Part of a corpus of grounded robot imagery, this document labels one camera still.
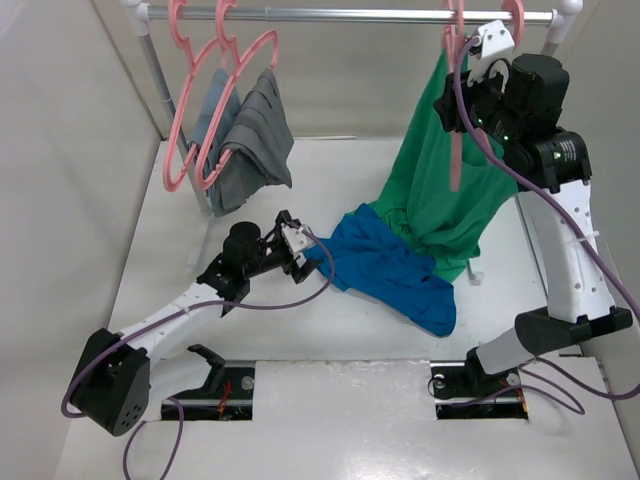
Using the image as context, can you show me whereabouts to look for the blue t shirt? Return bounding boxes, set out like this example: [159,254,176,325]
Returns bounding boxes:
[305,204,457,337]

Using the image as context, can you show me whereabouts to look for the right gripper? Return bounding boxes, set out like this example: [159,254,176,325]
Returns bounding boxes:
[434,55,523,147]

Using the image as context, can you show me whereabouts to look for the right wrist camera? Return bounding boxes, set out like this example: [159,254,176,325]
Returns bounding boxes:
[467,20,515,86]

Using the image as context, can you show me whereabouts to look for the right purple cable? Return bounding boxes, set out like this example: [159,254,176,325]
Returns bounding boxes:
[452,37,640,419]

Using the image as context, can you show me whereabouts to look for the metal clothes rack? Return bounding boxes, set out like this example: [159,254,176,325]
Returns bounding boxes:
[121,1,583,211]

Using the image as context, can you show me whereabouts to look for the pink hanger with green shirt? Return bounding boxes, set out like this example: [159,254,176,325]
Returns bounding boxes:
[501,0,525,47]

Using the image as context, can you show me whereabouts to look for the light blue cloth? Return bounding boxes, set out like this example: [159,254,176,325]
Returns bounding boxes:
[192,68,241,211]

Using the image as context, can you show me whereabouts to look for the gray pleated cloth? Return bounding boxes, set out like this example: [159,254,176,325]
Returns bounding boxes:
[212,68,294,217]

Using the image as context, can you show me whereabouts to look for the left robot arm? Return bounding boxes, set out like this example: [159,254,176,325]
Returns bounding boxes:
[61,210,318,437]

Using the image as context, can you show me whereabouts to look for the green t shirt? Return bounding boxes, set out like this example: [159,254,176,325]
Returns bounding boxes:
[371,53,518,282]

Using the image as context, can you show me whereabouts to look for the pink hanger with gray cloth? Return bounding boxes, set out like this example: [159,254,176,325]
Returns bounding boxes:
[194,0,280,190]

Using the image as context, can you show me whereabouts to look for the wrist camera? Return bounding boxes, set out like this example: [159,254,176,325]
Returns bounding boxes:
[467,20,515,86]
[281,224,315,259]

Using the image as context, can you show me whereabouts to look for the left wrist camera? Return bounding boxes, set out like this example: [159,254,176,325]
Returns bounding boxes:
[281,224,315,259]

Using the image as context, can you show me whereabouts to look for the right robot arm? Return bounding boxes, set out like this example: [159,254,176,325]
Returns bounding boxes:
[434,54,639,394]

